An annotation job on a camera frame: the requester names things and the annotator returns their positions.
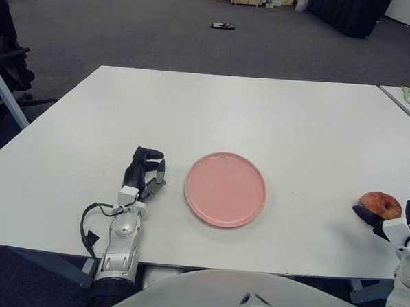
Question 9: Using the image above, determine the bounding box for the grey robot torso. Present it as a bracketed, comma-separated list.
[102, 263, 405, 307]

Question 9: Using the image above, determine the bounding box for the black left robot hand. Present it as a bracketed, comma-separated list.
[121, 144, 168, 203]

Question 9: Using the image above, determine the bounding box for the red yellow apple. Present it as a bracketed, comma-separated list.
[356, 190, 404, 222]

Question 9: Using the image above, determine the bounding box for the grey neighbouring table leg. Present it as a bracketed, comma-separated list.
[0, 60, 34, 130]

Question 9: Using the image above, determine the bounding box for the black office chair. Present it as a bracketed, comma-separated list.
[0, 0, 65, 146]

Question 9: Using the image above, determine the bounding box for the black curtain partition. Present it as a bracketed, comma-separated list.
[304, 0, 395, 40]

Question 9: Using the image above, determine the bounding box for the small black floor tray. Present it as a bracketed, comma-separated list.
[210, 21, 236, 32]

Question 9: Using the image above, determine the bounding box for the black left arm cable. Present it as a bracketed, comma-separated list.
[78, 201, 120, 262]

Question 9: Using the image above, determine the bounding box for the pink round plate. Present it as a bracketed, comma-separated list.
[182, 150, 270, 231]

